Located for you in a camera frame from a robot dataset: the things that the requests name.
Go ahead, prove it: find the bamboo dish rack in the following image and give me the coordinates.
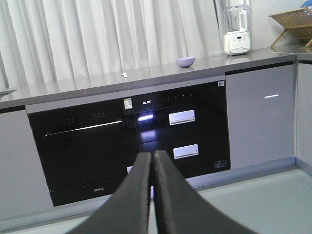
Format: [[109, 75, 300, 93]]
[[269, 6, 312, 47]]

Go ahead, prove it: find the black built-in dishwasher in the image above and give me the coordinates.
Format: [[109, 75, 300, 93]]
[[28, 97, 139, 206]]

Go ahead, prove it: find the black disinfection cabinet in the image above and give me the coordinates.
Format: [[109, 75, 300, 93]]
[[132, 80, 231, 178]]

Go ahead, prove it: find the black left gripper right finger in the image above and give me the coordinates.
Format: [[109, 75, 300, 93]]
[[153, 150, 254, 234]]

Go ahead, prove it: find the purple plastic bowl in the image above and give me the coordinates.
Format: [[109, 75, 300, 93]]
[[175, 57, 195, 68]]

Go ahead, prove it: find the white pleated curtain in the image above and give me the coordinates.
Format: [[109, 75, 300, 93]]
[[0, 0, 223, 88]]

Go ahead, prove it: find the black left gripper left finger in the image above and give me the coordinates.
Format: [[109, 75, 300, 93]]
[[68, 153, 151, 234]]

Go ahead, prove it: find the upper silver drawer handle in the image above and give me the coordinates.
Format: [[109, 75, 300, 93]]
[[169, 110, 195, 126]]

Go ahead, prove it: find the silver drawer handle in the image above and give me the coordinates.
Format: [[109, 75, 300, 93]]
[[169, 110, 195, 126], [173, 144, 199, 159]]

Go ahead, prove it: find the white blender appliance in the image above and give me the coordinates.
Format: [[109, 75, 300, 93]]
[[223, 0, 252, 56]]

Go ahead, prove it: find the lower silver drawer handle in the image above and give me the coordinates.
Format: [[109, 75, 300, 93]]
[[173, 144, 199, 159]]

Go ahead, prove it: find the grey cabinet door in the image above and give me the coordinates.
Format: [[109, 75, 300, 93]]
[[225, 64, 294, 169]]

